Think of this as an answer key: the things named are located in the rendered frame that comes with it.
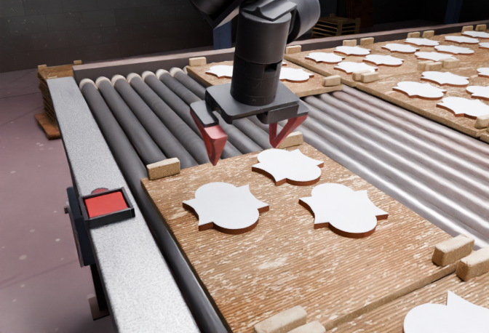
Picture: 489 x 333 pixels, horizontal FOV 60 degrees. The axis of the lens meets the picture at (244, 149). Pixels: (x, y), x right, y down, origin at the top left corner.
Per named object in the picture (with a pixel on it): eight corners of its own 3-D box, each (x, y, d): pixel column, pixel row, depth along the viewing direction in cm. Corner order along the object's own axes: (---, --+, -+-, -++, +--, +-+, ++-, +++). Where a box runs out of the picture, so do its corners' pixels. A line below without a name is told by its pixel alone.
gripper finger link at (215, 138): (257, 169, 56) (267, 112, 50) (208, 184, 53) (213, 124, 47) (232, 139, 60) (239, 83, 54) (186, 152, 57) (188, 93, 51)
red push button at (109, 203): (91, 225, 65) (89, 218, 65) (85, 206, 70) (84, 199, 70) (129, 215, 68) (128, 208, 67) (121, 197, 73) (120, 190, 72)
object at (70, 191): (80, 283, 87) (64, 210, 80) (72, 244, 99) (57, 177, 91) (134, 266, 92) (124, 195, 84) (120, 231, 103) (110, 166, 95)
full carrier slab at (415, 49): (438, 73, 142) (440, 60, 140) (356, 49, 174) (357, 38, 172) (503, 61, 156) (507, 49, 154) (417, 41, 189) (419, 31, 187)
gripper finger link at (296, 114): (298, 156, 59) (313, 101, 53) (255, 169, 56) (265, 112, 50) (273, 129, 64) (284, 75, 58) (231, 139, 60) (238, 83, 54)
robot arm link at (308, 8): (180, -9, 48) (225, -61, 42) (234, -29, 56) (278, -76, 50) (243, 78, 49) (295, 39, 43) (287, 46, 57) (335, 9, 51)
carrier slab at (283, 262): (249, 371, 43) (249, 360, 42) (140, 186, 75) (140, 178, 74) (475, 262, 57) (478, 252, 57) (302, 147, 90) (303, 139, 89)
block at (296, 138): (279, 150, 85) (279, 138, 83) (274, 147, 86) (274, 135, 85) (303, 145, 87) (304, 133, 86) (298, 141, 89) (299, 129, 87)
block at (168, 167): (149, 182, 74) (148, 167, 72) (146, 177, 75) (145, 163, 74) (181, 174, 76) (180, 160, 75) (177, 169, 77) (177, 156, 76)
